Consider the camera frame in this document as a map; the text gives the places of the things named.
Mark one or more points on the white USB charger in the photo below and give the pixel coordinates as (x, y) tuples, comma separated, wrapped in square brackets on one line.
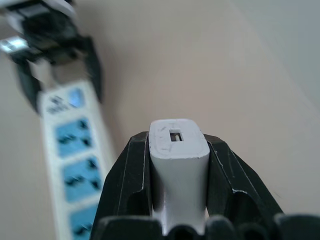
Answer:
[(178, 175)]

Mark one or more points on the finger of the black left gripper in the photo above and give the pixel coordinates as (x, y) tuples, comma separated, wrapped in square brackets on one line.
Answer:
[(93, 67), (28, 85)]

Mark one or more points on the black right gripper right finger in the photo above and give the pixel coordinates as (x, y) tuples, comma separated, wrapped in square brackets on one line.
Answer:
[(230, 180)]

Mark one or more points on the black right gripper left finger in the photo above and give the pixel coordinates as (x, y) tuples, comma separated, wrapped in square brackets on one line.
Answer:
[(127, 180)]

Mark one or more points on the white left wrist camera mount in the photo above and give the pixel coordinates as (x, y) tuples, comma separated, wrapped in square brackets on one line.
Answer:
[(62, 6)]

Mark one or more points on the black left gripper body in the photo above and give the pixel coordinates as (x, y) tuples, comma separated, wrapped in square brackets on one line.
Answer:
[(50, 42)]

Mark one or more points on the white power strip blue sockets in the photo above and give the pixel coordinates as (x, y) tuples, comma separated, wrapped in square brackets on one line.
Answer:
[(75, 155)]

